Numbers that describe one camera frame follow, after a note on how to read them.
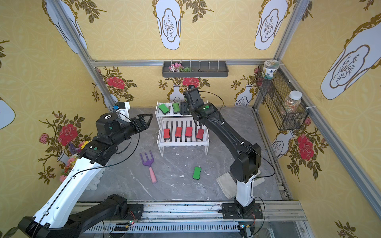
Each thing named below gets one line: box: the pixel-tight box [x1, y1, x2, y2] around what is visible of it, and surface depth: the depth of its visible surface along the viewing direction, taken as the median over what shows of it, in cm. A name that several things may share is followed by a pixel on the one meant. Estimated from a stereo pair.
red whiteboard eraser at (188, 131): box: [185, 126, 193, 138], surface depth 92 cm
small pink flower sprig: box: [168, 61, 191, 73], surface depth 89 cm
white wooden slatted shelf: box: [155, 101, 210, 157], surface depth 89 cm
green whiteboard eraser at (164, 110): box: [158, 103, 171, 116], surface depth 83 cm
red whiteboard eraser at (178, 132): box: [175, 126, 183, 138], surface depth 92 cm
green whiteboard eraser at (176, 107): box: [172, 102, 181, 114], surface depth 83 cm
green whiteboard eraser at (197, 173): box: [192, 166, 202, 180], surface depth 88 cm
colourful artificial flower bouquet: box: [59, 140, 90, 183], surface depth 76 cm
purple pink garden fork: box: [139, 150, 158, 184], surface depth 92 cm
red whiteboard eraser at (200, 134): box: [195, 128, 205, 140], surface depth 92 cm
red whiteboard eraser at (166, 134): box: [163, 127, 171, 140], surface depth 91 cm
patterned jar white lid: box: [262, 59, 281, 80], surface depth 87 cm
